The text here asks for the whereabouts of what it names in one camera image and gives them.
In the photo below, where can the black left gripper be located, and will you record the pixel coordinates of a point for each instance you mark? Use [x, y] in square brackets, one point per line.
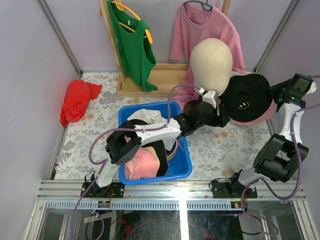
[223, 115]

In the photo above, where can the beige mannequin head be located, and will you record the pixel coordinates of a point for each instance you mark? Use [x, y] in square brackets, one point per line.
[211, 62]

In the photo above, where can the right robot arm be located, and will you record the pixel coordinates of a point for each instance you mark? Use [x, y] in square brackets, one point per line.
[283, 153]

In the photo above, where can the aluminium frame rail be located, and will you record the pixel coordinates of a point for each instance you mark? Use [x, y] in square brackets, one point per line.
[166, 195]

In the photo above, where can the wooden clothes rack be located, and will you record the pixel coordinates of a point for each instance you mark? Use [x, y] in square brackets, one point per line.
[164, 75]

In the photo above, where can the grey clothes hanger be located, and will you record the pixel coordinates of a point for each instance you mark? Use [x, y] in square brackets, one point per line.
[197, 11]

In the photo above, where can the pink t-shirt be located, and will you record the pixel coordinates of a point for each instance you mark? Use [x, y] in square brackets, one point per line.
[186, 35]

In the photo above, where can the blue plastic bin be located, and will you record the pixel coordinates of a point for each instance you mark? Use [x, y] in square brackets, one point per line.
[181, 165]

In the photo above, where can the black cap in bin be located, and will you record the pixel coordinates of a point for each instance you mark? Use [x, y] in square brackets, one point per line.
[163, 154]

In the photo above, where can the yellow clothes hanger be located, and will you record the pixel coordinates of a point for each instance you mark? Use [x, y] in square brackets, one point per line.
[125, 28]

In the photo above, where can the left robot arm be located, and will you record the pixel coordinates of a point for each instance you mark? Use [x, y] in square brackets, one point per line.
[124, 143]

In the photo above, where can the black bucket hat beige brim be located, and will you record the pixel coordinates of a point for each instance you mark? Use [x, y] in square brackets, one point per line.
[248, 99]

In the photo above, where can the pink cap in bin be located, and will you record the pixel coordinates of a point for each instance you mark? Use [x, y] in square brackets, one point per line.
[144, 165]

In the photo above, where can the green tank top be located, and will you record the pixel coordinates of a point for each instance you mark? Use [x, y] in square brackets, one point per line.
[137, 64]

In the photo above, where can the white baseball cap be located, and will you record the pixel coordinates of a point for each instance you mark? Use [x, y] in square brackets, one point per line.
[147, 115]

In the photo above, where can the red cloth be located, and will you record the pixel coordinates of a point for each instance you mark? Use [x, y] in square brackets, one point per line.
[76, 100]

